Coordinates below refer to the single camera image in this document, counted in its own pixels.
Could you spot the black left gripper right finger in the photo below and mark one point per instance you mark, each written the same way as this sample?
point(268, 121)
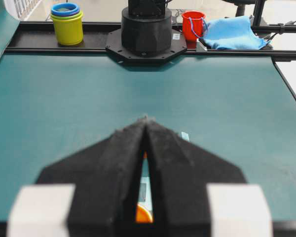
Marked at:
point(179, 172)

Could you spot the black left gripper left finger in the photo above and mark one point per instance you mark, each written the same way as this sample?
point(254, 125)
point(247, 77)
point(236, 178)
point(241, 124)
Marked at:
point(107, 180)

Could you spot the orange plastic cup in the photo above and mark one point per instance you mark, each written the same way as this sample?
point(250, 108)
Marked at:
point(143, 215)

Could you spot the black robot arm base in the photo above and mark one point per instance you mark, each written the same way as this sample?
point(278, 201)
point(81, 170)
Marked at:
point(146, 34)

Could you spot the small tape strip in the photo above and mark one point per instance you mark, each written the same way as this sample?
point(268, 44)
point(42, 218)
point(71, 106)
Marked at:
point(185, 136)

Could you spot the tape square marker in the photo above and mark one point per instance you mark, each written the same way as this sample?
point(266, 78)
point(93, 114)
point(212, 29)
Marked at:
point(144, 198)

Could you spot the blue cloth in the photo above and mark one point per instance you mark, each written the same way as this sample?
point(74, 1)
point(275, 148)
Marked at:
point(233, 33)

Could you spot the yellow-green stacked cup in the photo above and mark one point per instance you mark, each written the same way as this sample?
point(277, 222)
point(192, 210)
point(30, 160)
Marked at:
point(68, 30)

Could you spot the blue stacked cup rim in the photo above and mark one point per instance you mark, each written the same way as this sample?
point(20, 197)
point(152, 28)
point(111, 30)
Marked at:
point(65, 9)

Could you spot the red bucket with handle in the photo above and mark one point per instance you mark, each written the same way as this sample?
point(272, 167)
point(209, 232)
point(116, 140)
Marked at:
point(194, 25)

